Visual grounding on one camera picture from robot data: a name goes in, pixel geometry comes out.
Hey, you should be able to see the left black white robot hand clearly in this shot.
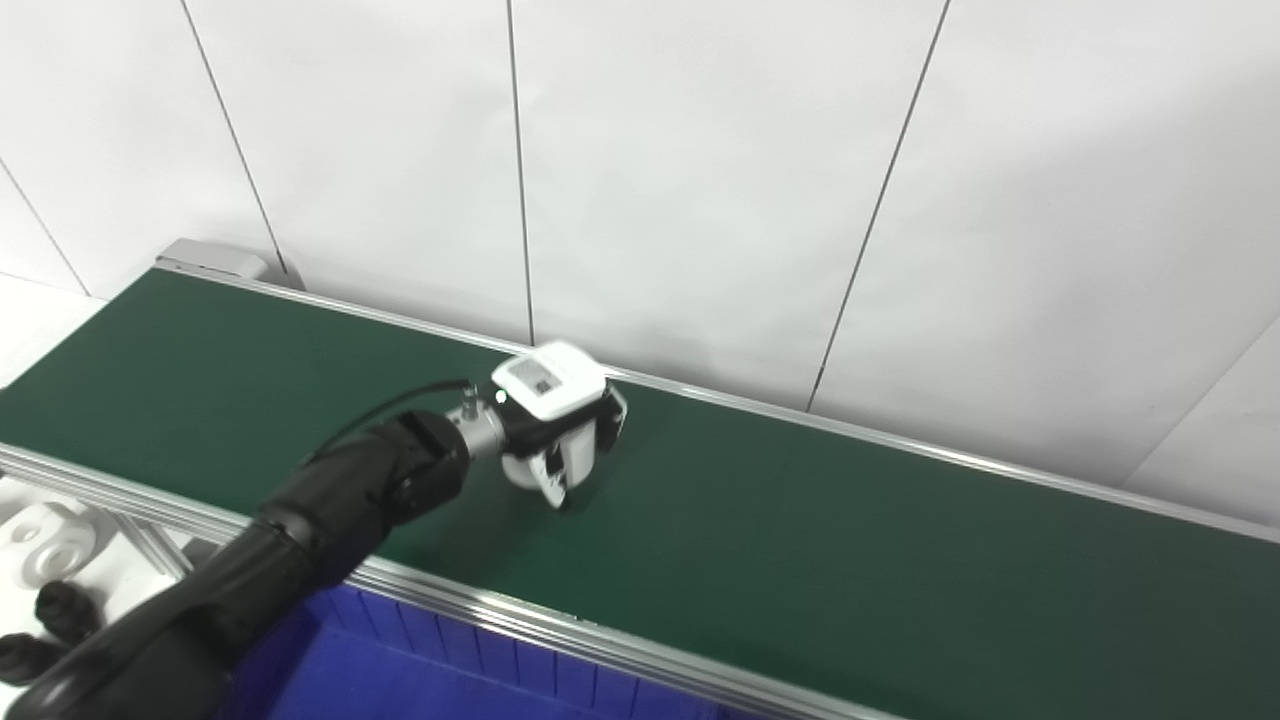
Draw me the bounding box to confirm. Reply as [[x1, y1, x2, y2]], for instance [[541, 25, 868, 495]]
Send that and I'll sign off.
[[490, 339, 630, 512]]

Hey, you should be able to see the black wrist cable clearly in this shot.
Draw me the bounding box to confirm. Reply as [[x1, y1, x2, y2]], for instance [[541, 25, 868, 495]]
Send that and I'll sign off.
[[298, 377, 479, 469]]

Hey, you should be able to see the black round part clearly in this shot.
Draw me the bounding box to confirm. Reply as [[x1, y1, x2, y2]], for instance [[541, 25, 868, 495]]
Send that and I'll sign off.
[[34, 579, 104, 644], [0, 631, 63, 688]]

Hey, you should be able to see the white cylindrical part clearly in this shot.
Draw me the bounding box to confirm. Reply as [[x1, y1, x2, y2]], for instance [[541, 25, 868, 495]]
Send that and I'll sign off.
[[498, 425, 611, 503]]

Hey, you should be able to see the white ring part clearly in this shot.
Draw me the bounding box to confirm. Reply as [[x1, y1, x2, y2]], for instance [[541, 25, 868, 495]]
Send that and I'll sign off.
[[0, 499, 102, 592]]

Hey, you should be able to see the blue plastic bin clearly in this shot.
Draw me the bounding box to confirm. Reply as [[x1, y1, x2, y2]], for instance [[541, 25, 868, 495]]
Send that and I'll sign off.
[[215, 584, 766, 720]]

